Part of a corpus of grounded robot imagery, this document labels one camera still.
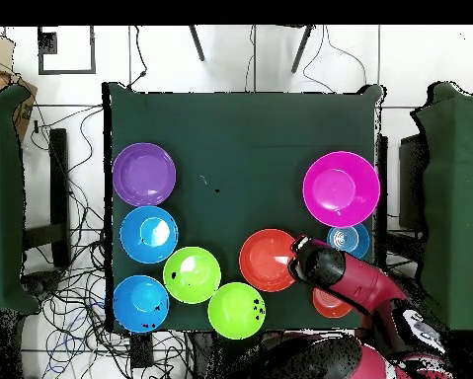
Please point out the dark green tablecloth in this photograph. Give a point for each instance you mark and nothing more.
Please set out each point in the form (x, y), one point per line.
(240, 158)

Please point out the large orange-red bowl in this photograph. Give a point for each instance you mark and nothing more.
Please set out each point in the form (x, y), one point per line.
(263, 260)

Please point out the green bowl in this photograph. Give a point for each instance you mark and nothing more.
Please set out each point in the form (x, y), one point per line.
(236, 310)
(191, 275)

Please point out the large blue bowl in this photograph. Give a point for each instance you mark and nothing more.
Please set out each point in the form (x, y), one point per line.
(141, 304)
(148, 234)

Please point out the purple bowl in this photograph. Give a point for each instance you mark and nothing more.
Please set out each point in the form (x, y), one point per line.
(144, 174)

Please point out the large pink bowl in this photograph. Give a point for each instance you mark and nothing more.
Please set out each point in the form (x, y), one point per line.
(340, 189)

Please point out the small blue bowl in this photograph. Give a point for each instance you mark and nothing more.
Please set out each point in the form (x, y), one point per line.
(350, 241)

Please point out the small orange bowl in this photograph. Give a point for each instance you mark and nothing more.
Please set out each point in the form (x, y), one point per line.
(331, 308)

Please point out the black tripod leg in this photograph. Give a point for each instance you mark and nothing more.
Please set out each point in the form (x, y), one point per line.
(302, 49)
(196, 43)

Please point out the black box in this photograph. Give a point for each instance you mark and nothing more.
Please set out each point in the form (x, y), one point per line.
(411, 181)

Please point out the long black bar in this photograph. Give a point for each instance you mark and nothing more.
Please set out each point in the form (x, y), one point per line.
(60, 177)

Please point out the green covered side table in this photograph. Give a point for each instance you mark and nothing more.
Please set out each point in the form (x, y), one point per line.
(3, 197)
(453, 197)

